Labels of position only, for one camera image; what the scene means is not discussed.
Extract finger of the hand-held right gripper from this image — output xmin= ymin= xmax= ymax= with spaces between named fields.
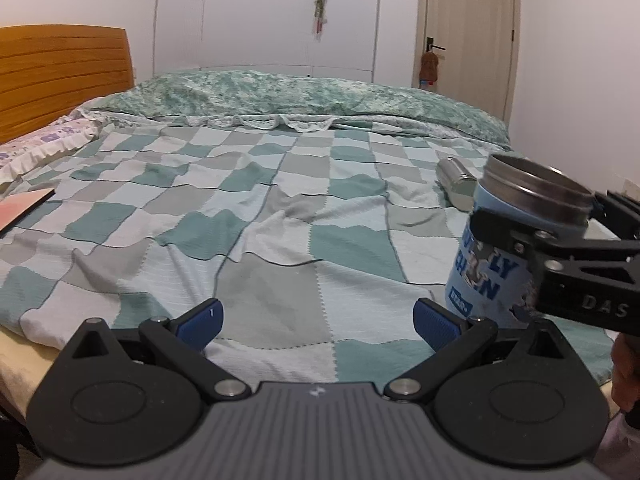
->
xmin=470 ymin=207 xmax=640 ymax=335
xmin=591 ymin=190 xmax=640 ymax=242

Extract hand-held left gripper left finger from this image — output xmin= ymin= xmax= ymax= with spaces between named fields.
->
xmin=57 ymin=298 xmax=251 ymax=403

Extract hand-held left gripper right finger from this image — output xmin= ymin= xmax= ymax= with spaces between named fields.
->
xmin=384 ymin=298 xmax=581 ymax=402

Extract blue printed steel cup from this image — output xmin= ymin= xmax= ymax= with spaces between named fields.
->
xmin=446 ymin=153 xmax=597 ymax=320

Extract person's right forearm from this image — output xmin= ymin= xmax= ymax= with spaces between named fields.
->
xmin=592 ymin=407 xmax=640 ymax=480

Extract plain steel cup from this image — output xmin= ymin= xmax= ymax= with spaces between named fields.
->
xmin=436 ymin=157 xmax=477 ymax=212

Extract person's right hand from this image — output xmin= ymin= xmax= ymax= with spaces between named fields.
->
xmin=611 ymin=334 xmax=640 ymax=413

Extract green checkered blanket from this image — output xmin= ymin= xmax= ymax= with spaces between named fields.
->
xmin=0 ymin=121 xmax=621 ymax=387

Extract brown hanging pouch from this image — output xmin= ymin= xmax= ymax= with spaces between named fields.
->
xmin=418 ymin=51 xmax=441 ymax=92

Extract beige door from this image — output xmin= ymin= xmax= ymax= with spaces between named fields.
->
xmin=411 ymin=0 xmax=522 ymax=127

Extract white lace-edged sheet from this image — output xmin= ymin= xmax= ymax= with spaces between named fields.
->
xmin=75 ymin=109 xmax=343 ymax=134

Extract red book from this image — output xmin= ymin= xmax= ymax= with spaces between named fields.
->
xmin=0 ymin=188 xmax=57 ymax=239

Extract purple floral pillow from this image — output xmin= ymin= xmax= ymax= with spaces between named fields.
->
xmin=0 ymin=110 xmax=108 ymax=184

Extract green floral quilt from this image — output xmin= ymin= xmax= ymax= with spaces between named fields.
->
xmin=94 ymin=69 xmax=512 ymax=147

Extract hanging tassel ornament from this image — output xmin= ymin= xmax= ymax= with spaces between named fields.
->
xmin=311 ymin=0 xmax=329 ymax=45

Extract wooden headboard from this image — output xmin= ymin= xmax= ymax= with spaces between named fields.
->
xmin=0 ymin=25 xmax=137 ymax=146

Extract white wardrobe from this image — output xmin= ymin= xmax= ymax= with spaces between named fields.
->
xmin=151 ymin=0 xmax=384 ymax=82

